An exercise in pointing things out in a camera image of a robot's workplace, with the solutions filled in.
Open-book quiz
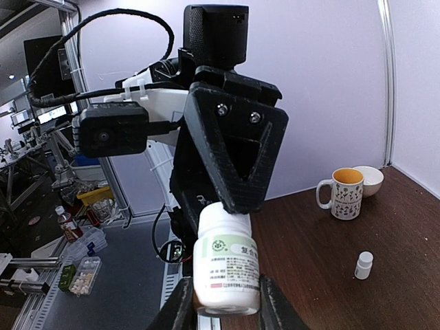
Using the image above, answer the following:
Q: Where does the small beige cup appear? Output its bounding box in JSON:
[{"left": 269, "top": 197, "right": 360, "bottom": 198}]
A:
[{"left": 353, "top": 166, "right": 384, "bottom": 199}]

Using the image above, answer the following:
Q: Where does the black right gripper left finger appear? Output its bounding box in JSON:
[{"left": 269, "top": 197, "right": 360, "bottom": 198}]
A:
[{"left": 146, "top": 277, "right": 195, "bottom": 330}]

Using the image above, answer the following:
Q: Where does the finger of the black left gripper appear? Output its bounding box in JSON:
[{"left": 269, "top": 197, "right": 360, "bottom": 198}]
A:
[{"left": 170, "top": 118, "right": 219, "bottom": 241}]

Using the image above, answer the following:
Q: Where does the small white pill bottle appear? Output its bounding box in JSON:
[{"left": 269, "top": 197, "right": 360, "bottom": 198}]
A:
[{"left": 192, "top": 202, "right": 261, "bottom": 317}]

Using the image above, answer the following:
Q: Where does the background pill organizer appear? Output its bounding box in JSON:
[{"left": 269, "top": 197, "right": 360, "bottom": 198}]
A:
[{"left": 69, "top": 256, "right": 102, "bottom": 297}]

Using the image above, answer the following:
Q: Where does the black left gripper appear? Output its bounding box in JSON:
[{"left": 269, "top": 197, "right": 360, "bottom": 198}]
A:
[{"left": 184, "top": 65, "right": 289, "bottom": 214}]

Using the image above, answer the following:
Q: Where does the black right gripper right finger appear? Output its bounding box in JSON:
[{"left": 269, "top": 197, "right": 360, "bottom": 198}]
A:
[{"left": 258, "top": 274, "right": 310, "bottom": 330}]

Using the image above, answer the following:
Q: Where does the floral mug yellow inside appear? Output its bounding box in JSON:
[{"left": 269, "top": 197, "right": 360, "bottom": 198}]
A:
[{"left": 316, "top": 168, "right": 364, "bottom": 221}]

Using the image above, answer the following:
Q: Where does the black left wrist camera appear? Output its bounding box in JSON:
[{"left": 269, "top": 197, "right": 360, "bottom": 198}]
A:
[{"left": 72, "top": 88, "right": 188, "bottom": 158}]

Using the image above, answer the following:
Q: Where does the aluminium frame post left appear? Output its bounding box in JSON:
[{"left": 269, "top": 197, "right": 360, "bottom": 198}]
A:
[{"left": 377, "top": 0, "right": 397, "bottom": 167}]

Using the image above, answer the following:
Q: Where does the red label drink bottle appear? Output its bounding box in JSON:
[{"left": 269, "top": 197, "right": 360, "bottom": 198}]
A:
[{"left": 55, "top": 206, "right": 83, "bottom": 243}]

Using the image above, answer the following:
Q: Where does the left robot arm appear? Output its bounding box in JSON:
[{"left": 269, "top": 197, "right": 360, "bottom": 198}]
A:
[{"left": 151, "top": 5, "right": 289, "bottom": 241}]

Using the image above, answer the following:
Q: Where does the yellow storage bin background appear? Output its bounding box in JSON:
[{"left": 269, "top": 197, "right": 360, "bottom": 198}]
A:
[{"left": 76, "top": 186, "right": 114, "bottom": 206}]

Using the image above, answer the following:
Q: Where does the blue storage bin background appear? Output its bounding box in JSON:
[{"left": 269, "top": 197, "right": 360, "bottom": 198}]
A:
[{"left": 70, "top": 155, "right": 106, "bottom": 182}]

